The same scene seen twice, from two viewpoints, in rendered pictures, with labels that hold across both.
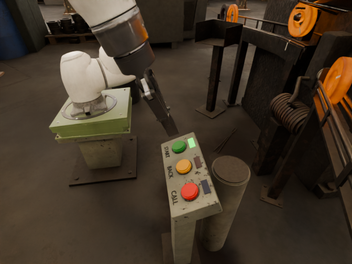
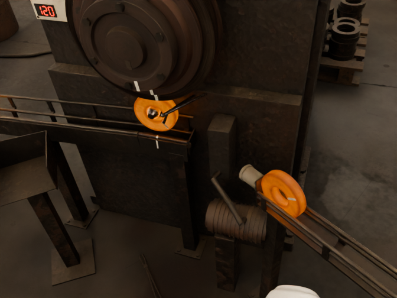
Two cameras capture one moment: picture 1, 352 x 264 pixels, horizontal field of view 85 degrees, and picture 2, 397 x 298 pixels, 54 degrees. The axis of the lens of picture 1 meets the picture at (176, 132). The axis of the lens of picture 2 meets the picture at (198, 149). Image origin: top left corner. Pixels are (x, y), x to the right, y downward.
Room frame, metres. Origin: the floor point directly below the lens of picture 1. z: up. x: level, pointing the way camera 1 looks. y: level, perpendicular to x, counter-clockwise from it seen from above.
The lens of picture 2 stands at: (0.44, 0.22, 1.64)
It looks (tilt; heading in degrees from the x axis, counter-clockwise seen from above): 43 degrees down; 301
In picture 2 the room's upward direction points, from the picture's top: 5 degrees counter-clockwise
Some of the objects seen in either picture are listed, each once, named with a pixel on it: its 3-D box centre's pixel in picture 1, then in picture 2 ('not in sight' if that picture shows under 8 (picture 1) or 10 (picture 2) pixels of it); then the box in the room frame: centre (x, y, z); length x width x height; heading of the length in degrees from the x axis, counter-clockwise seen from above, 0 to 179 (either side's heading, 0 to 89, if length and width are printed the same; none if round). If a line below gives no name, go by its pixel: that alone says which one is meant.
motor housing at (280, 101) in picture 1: (278, 144); (237, 250); (0.77, -0.56, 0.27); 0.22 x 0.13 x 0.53; 9
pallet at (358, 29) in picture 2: not in sight; (287, 23); (1.23, -2.61, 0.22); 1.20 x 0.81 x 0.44; 7
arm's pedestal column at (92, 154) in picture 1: (102, 142); not in sight; (0.91, 0.47, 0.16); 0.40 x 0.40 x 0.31; 9
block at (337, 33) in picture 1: (327, 61); (223, 146); (0.89, -0.69, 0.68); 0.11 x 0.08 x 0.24; 99
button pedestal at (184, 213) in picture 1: (182, 220); not in sight; (0.33, -0.02, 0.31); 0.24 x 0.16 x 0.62; 9
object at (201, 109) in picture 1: (212, 72); (43, 217); (1.54, -0.31, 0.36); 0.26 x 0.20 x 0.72; 44
